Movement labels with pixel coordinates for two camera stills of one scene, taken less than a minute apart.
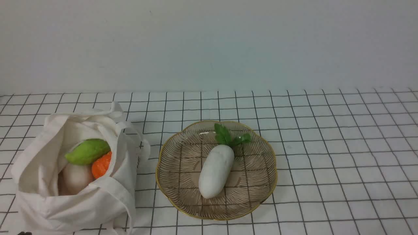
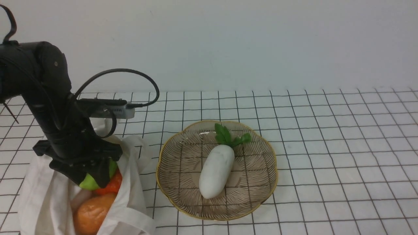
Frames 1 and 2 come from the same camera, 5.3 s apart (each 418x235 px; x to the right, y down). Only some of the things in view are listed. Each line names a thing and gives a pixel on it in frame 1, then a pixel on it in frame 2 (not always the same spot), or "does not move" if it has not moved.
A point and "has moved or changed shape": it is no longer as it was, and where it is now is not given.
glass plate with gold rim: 249,186 does not move
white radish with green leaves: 217,166 does not move
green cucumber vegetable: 88,151 has moved or changed shape
